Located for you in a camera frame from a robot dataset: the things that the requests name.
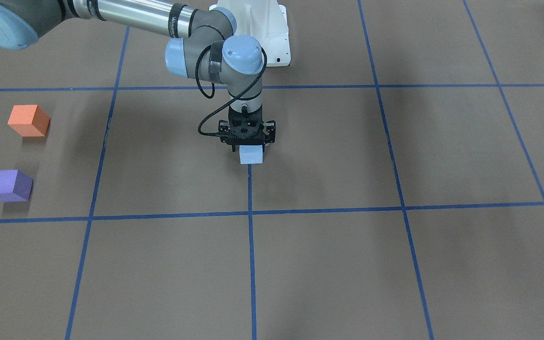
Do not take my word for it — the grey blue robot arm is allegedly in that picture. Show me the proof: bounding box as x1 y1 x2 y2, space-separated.
0 0 278 153

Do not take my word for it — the orange foam block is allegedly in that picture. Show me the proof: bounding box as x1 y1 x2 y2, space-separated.
7 105 51 137

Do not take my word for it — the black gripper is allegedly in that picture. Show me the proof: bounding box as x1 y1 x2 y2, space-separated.
219 106 276 153

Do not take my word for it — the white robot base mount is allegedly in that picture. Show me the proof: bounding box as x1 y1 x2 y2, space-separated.
209 0 291 67

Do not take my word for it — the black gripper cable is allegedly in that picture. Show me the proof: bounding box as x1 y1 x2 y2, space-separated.
195 46 268 137

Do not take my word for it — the purple foam block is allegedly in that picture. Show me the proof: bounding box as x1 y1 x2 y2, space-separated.
0 169 33 203

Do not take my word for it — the light blue foam block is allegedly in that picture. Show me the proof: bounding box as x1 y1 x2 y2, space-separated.
239 145 264 164

